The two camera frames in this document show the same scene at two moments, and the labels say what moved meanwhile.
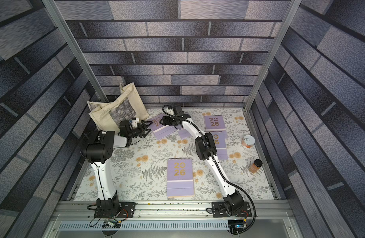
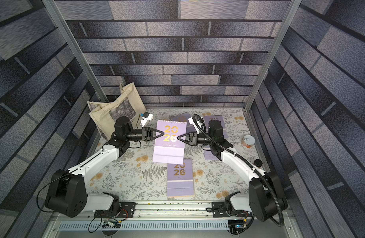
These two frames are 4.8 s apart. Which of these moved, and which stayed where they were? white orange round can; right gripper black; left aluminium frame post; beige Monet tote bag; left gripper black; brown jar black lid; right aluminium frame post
Moved: left gripper black; right gripper black
Stayed: right aluminium frame post; beige Monet tote bag; white orange round can; left aluminium frame post; brown jar black lid
